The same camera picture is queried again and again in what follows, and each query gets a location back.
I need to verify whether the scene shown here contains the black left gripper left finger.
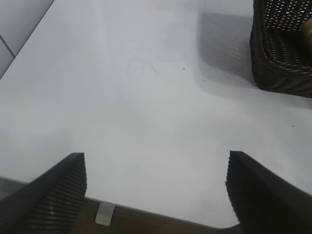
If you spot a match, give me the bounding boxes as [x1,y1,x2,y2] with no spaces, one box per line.
[0,152,88,234]

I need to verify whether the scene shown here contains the dark brown woven basket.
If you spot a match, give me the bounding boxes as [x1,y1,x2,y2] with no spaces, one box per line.
[249,0,312,98]

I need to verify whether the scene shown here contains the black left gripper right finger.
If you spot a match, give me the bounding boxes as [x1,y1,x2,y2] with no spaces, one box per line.
[224,150,312,234]

